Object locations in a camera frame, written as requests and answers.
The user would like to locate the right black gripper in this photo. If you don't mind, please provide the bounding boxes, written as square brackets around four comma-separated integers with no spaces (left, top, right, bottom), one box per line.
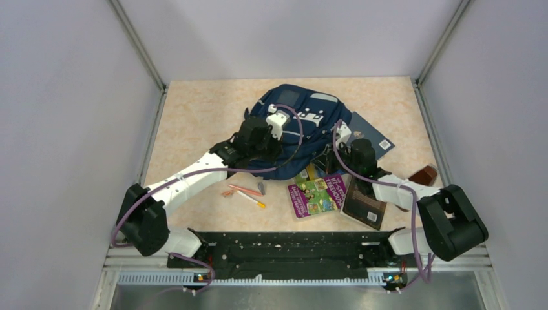
[311,140,361,177]

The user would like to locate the blue green landscape book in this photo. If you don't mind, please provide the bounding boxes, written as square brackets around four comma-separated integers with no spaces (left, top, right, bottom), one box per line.
[294,163,326,183]

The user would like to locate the purple treehouse book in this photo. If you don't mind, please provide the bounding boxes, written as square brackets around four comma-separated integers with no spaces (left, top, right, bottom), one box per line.
[288,174,346,220]

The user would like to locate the dark blue hardcover book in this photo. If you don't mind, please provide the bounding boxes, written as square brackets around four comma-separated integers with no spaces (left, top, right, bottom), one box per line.
[347,112,395,160]

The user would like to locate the navy blue backpack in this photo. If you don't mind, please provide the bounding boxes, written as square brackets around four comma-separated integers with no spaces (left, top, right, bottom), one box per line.
[237,83,353,181]

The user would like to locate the black paperback book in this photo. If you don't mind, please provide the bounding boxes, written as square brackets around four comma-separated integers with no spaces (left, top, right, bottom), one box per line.
[340,177,387,231]

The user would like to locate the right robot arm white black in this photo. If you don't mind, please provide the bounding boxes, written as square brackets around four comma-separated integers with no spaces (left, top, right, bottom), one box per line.
[324,138,489,266]

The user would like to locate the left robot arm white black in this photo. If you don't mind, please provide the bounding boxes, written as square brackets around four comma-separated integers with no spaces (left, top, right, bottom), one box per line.
[115,112,291,267]

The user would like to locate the grey eraser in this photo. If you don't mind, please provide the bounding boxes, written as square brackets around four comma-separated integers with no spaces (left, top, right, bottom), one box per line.
[257,182,266,195]

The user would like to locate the brown leather case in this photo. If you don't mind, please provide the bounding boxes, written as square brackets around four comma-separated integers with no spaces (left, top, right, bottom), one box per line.
[407,164,439,186]

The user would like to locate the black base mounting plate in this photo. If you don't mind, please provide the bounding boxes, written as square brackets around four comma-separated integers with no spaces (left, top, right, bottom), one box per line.
[194,232,416,280]

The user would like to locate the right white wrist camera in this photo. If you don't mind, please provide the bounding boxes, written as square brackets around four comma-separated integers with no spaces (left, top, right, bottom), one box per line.
[332,120,352,149]

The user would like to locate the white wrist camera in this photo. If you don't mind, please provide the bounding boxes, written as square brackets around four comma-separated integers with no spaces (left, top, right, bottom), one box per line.
[332,120,352,149]
[266,105,291,141]

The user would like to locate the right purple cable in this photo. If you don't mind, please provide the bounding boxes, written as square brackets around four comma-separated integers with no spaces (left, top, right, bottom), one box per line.
[332,120,437,294]

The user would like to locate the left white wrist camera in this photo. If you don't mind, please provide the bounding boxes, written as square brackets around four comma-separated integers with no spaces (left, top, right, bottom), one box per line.
[266,105,291,141]

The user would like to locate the aluminium frame rail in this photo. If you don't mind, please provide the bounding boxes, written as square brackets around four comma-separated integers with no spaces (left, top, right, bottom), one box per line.
[92,232,509,309]

